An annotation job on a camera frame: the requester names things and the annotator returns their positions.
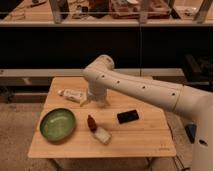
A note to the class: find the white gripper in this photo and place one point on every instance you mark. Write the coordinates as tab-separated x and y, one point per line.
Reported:
96	92

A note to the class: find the green ceramic bowl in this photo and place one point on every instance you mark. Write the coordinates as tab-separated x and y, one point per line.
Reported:
57	124

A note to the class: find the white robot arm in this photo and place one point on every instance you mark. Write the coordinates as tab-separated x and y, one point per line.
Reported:
185	101

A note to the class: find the white tube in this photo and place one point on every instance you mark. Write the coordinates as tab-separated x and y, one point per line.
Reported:
72	95

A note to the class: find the black smartphone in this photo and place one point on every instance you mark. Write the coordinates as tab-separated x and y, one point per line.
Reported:
127	116

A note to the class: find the small wooden table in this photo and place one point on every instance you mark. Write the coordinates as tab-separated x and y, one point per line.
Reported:
124	128

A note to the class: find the red tray on shelf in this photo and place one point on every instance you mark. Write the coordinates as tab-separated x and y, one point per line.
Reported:
131	9

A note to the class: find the blue box on floor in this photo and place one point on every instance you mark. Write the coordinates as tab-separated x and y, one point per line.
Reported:
191	132

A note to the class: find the long wooden shelf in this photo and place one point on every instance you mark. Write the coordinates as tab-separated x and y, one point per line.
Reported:
95	13

